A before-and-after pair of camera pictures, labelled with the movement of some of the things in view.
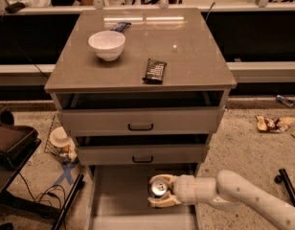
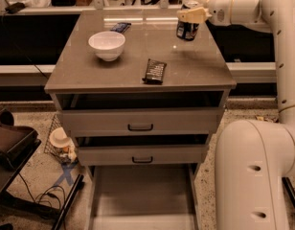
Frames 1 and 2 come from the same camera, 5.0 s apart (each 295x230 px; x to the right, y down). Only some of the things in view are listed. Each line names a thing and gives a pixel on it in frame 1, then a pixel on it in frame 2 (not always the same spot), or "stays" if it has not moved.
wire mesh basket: x=64 y=155 stays
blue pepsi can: x=159 y=189 to x=187 y=31
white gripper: x=185 y=188 to x=219 y=7
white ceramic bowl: x=107 y=44 stays
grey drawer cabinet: x=141 y=91 stays
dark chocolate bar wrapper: x=154 y=72 stays
